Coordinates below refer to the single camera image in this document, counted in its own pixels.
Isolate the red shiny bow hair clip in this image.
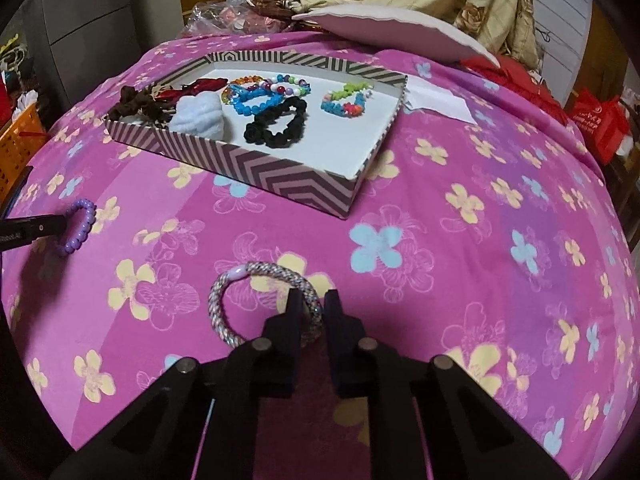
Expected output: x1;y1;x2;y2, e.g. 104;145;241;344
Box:
155;78;229;104

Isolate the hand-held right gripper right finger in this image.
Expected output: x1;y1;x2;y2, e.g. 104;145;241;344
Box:
322;290;572;480

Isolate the amber bead bracelet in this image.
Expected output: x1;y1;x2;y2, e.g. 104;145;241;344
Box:
221;75;274;107

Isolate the black scrunchie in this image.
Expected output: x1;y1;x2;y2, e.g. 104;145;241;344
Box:
243;97;309;150

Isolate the striped box lid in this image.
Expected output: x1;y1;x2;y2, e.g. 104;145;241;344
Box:
291;7;501;69

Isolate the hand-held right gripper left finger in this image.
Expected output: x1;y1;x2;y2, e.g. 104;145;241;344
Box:
50;290;307;480

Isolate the orange plastic basket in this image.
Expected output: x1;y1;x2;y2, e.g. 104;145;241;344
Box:
0;102;49;202

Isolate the clear plastic bag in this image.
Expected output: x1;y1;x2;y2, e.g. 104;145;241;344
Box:
182;0;296;37

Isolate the green blue bead bracelet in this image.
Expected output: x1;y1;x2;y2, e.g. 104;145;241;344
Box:
321;85;374;119

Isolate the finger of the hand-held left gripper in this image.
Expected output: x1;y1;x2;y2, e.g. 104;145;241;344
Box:
0;214;68;252

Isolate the brown dotted scrunchie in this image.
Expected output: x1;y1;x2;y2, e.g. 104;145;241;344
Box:
106;85;179;124

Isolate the grey cabinet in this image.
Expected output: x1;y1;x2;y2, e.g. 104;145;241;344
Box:
30;0;147;107

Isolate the striped cardboard box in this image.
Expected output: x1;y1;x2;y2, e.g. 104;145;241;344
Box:
102;50;409;221

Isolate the multicolour bead bracelet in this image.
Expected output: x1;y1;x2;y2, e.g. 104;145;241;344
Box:
260;73;312;99

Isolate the silver braided hair tie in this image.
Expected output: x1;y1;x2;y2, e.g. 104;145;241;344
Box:
207;261;326;349

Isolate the light blue fluffy scrunchie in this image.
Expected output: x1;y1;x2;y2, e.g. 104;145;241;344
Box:
169;91;227;139

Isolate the purple bead bracelet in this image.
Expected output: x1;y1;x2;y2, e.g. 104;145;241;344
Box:
56;200;97;257

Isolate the pink floral bedsheet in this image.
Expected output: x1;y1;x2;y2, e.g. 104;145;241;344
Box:
0;30;633;480

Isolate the white paper sheet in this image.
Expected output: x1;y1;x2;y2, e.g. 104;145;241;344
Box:
402;77;479;124

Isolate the red shopping bag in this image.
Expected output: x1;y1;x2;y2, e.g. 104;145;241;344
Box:
570;87;632;167

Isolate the red cloth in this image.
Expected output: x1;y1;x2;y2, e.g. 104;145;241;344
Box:
460;55;572;127

